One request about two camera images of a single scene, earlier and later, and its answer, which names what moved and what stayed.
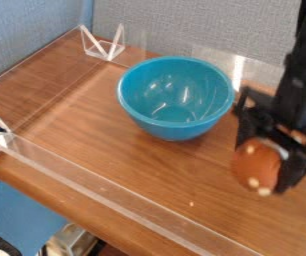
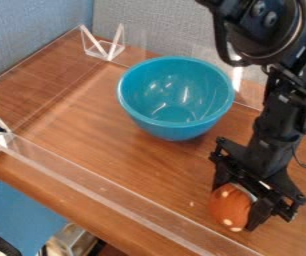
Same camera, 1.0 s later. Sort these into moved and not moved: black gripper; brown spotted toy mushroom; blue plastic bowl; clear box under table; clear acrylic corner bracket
Moved: black gripper; brown spotted toy mushroom
Not moved: clear acrylic corner bracket; blue plastic bowl; clear box under table
